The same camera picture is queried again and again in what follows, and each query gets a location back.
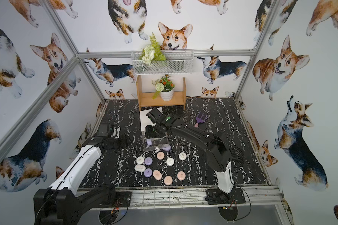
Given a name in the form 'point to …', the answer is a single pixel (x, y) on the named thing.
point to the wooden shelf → (146, 100)
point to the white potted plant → (165, 87)
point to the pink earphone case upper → (160, 155)
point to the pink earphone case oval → (157, 175)
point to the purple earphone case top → (166, 148)
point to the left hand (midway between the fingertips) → (126, 139)
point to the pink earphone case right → (181, 175)
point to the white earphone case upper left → (140, 160)
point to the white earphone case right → (182, 156)
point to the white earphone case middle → (170, 161)
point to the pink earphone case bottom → (168, 180)
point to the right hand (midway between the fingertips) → (150, 129)
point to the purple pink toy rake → (200, 120)
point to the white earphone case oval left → (140, 168)
